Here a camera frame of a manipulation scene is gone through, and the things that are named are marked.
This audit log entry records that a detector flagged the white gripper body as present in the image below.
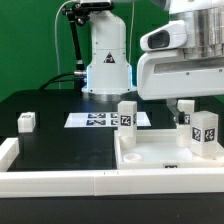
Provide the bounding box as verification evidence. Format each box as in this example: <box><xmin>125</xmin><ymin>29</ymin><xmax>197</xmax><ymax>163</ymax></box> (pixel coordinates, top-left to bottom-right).
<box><xmin>137</xmin><ymin>49</ymin><xmax>224</xmax><ymax>100</ymax></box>

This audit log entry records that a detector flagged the white U-shaped obstacle fence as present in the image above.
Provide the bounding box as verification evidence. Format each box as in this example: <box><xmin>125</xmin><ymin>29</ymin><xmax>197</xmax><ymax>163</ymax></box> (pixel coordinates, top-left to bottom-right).
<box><xmin>0</xmin><ymin>138</ymin><xmax>224</xmax><ymax>198</ymax></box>

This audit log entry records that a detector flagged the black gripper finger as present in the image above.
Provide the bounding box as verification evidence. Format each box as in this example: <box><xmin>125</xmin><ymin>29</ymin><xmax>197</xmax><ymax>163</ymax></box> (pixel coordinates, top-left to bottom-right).
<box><xmin>166</xmin><ymin>99</ymin><xmax>185</xmax><ymax>125</ymax></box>

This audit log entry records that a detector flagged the white square tabletop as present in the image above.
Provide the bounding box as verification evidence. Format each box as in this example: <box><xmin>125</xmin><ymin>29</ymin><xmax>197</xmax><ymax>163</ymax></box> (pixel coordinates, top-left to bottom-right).
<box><xmin>114</xmin><ymin>129</ymin><xmax>224</xmax><ymax>169</ymax></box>

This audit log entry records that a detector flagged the white AprilTag base sheet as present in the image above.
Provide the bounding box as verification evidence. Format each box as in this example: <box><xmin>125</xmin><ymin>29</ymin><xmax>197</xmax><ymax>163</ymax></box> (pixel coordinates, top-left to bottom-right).
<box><xmin>64</xmin><ymin>112</ymin><xmax>152</xmax><ymax>128</ymax></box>

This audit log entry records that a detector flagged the black cable bundle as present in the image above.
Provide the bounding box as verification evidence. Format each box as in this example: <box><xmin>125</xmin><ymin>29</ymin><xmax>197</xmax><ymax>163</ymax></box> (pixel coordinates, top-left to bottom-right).
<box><xmin>38</xmin><ymin>71</ymin><xmax>88</xmax><ymax>92</ymax></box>

